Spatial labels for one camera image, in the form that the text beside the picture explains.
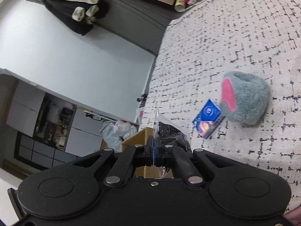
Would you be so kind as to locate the clothes hanging on door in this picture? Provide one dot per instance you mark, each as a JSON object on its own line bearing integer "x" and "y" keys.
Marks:
{"x": 79, "y": 15}

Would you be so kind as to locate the black item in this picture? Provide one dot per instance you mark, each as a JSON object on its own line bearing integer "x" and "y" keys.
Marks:
{"x": 169, "y": 133}

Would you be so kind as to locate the paper cup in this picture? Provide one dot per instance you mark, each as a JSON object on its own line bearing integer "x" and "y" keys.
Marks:
{"x": 180, "y": 5}

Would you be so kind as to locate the grey plush slipper toy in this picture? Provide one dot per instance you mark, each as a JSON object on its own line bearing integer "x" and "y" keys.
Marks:
{"x": 244, "y": 97}

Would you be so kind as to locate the white plastic bag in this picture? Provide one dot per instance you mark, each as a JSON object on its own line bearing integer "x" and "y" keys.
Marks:
{"x": 114, "y": 133}

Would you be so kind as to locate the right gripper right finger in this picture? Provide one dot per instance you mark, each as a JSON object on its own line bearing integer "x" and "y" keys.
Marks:
{"x": 175, "y": 166}

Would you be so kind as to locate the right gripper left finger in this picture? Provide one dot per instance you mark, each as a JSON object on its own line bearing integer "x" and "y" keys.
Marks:
{"x": 121, "y": 166}

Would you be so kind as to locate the white black patterned bed cover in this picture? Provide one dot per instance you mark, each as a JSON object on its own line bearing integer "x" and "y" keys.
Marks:
{"x": 261, "y": 37}

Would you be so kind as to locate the blue tissue pack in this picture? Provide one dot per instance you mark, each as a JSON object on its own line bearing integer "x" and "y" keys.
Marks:
{"x": 208, "y": 118}

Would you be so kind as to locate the white cabinet with shelves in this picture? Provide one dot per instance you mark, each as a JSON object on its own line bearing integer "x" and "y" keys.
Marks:
{"x": 50, "y": 130}

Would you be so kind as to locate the cardboard box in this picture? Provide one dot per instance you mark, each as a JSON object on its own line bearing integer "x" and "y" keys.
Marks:
{"x": 141, "y": 138}

